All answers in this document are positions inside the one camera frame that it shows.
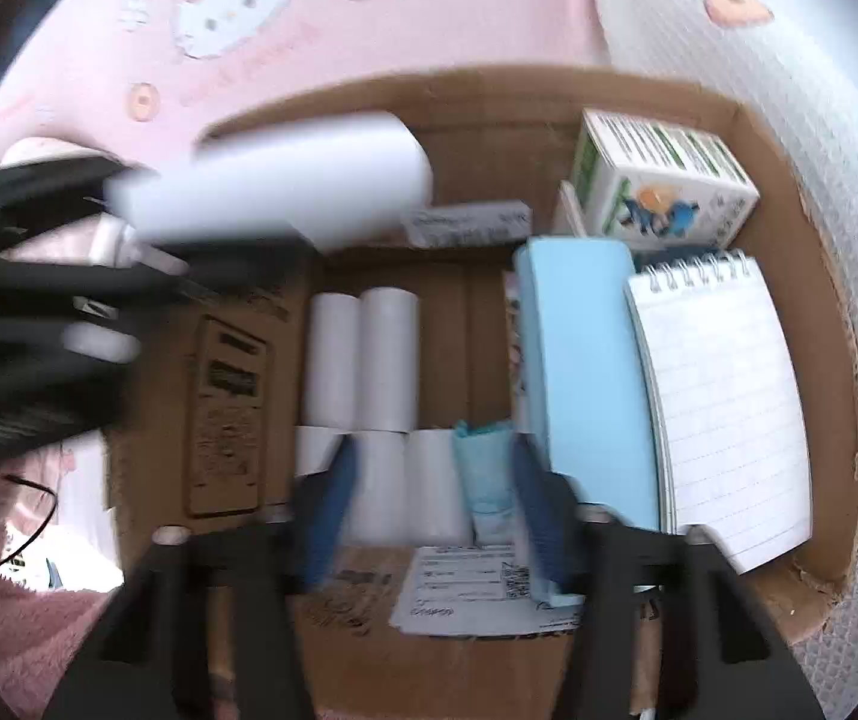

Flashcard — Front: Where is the pink printed blanket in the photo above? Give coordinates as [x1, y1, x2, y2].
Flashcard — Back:
[0, 0, 707, 175]

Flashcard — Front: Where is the spiral lined notepad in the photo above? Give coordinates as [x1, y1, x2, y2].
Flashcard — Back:
[624, 249, 814, 577]

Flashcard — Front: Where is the white shipping label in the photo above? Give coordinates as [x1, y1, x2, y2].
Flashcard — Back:
[388, 543, 584, 638]

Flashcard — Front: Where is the printed card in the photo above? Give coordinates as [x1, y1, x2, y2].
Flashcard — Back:
[502, 270, 532, 421]

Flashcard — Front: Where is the brown cardboard box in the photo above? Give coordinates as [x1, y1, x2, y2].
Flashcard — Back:
[103, 67, 858, 720]

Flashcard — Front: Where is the pink fluffy cloth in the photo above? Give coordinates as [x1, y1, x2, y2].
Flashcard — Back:
[0, 442, 130, 720]

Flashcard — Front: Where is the flat grey printed box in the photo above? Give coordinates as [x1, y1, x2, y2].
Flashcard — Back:
[402, 200, 533, 249]

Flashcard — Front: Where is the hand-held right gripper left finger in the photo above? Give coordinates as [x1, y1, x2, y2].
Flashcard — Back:
[43, 435, 360, 720]

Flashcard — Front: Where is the small white paper roll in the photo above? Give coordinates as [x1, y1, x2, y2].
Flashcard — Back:
[403, 427, 469, 545]
[294, 424, 347, 477]
[356, 286, 421, 434]
[345, 429, 409, 547]
[301, 292, 362, 430]

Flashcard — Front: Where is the teal plastic packet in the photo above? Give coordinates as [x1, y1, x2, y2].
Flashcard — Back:
[450, 418, 521, 545]

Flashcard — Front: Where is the light blue case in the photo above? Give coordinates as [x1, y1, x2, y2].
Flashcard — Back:
[513, 235, 662, 610]

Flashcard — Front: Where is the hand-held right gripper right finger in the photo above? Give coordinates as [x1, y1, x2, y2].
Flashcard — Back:
[510, 435, 827, 720]

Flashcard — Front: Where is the black cable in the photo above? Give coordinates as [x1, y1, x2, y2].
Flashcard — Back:
[0, 471, 62, 571]

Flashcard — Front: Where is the white and green drink carton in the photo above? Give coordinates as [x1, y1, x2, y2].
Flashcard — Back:
[568, 109, 761, 252]

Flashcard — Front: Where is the large white paper roll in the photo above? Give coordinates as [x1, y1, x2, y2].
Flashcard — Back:
[105, 111, 436, 252]

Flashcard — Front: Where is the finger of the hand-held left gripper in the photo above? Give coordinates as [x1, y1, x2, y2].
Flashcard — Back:
[0, 154, 137, 241]
[0, 234, 311, 299]

